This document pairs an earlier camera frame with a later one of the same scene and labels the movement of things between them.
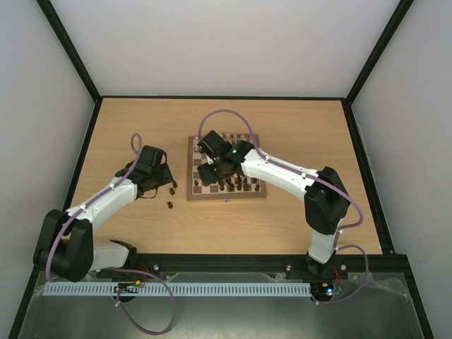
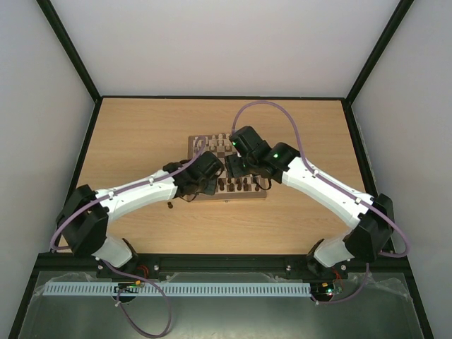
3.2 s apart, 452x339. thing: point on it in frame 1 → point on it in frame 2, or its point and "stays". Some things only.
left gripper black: (168, 178) → (212, 187)
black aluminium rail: (390, 263) stays
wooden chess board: (221, 190) stays
